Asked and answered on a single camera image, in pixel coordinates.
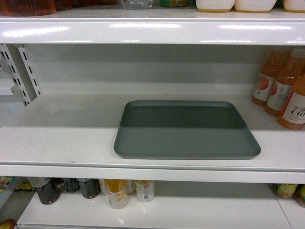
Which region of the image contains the grey rectangular serving tray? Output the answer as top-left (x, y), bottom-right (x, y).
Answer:
top-left (114, 100), bottom-right (261, 160)

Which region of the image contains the white barcode can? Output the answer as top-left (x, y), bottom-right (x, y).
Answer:
top-left (135, 180), bottom-right (155, 202)

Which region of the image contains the white upper shelf board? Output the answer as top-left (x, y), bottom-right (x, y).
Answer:
top-left (0, 5), bottom-right (305, 46)

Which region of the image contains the white shelf board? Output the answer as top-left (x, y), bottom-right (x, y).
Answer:
top-left (0, 94), bottom-right (305, 184)
top-left (0, 5), bottom-right (305, 46)
top-left (18, 187), bottom-right (305, 229)

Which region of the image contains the dark drink bottle right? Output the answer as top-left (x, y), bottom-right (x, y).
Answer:
top-left (77, 178), bottom-right (101, 199)

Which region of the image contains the dark drink bottle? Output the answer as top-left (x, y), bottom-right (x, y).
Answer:
top-left (62, 178), bottom-right (80, 192)
top-left (27, 177), bottom-right (60, 205)
top-left (77, 178), bottom-right (101, 199)

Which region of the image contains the white lower shelf board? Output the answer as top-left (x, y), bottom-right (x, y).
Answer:
top-left (18, 187), bottom-right (305, 229)

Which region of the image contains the white middle shelf board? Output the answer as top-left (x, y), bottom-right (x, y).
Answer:
top-left (0, 94), bottom-right (305, 184)

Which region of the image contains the dark drink bottle middle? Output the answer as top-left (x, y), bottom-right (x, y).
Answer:
top-left (62, 178), bottom-right (80, 192)

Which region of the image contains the clear plastic bottle top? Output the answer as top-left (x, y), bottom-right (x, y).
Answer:
top-left (122, 0), bottom-right (153, 10)

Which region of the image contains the orange juice bottle back left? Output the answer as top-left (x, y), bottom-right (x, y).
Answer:
top-left (252, 46), bottom-right (290, 106)

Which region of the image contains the orange juice bottle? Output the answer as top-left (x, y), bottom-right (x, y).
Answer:
top-left (252, 46), bottom-right (290, 106)
top-left (264, 46), bottom-right (305, 116)
top-left (277, 76), bottom-right (305, 130)

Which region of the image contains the white cup left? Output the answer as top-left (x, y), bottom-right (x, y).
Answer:
top-left (196, 0), bottom-right (235, 12)

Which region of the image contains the white cup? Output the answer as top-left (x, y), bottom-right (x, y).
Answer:
top-left (196, 0), bottom-right (235, 12)
top-left (284, 0), bottom-right (305, 13)
top-left (234, 0), bottom-right (276, 13)

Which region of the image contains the white slotted shelf upright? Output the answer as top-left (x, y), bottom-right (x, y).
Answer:
top-left (0, 43), bottom-right (41, 106)

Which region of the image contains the dark drink bottle left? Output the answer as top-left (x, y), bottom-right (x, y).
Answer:
top-left (27, 177), bottom-right (60, 205)

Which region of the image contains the orange juice bottle front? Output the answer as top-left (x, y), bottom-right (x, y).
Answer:
top-left (277, 76), bottom-right (305, 130)

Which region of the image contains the white cup middle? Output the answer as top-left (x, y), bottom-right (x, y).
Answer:
top-left (234, 0), bottom-right (276, 13)

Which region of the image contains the orange juice bottle middle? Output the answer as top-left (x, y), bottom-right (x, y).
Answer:
top-left (264, 46), bottom-right (305, 116)

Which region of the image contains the yellow green jar lower right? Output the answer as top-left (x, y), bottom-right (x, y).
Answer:
top-left (269, 184), bottom-right (298, 198)

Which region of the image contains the brown container top left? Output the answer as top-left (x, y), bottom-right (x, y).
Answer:
top-left (0, 0), bottom-right (56, 17)

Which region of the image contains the white cup right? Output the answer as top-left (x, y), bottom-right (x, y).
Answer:
top-left (284, 0), bottom-right (305, 13)

